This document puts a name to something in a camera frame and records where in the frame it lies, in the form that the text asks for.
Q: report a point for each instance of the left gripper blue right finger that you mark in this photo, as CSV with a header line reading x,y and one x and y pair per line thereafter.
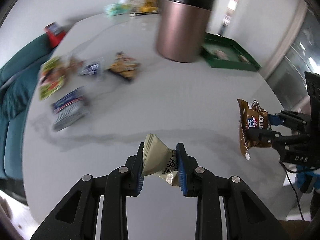
x,y
225,200

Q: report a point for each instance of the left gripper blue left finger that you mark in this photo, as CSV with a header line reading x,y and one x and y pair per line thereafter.
x,y
76,215

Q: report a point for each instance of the brown gold snack bag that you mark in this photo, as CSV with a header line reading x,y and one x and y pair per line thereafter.
x,y
252,115

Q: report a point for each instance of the beige small snack packet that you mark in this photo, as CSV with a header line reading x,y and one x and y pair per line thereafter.
x,y
159,160

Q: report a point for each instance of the pink striped snack packet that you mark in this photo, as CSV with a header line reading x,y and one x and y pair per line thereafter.
x,y
221,55

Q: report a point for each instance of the blue grey seed bag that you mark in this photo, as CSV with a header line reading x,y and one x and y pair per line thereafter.
x,y
69,109

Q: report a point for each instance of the green tray box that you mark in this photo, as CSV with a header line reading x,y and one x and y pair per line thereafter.
x,y
214,42

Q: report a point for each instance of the green orange snack bag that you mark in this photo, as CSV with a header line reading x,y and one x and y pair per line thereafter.
x,y
52,77

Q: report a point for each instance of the white blue small packet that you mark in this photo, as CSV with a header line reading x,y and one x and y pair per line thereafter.
x,y
93,68

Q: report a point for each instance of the teal sofa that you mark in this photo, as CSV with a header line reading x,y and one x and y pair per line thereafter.
x,y
18,82

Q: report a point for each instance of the gold black snack bag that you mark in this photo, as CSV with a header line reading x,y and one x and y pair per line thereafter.
x,y
124,66

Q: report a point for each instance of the rose gold cylindrical bin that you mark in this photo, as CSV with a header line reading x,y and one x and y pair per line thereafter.
x,y
182,28

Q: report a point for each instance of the yellow box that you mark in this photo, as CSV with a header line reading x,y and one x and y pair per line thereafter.
x,y
147,10

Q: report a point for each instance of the teal tissue pack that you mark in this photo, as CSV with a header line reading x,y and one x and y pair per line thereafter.
x,y
117,9

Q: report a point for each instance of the clear glass jar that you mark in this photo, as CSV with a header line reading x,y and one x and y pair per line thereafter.
x,y
133,6

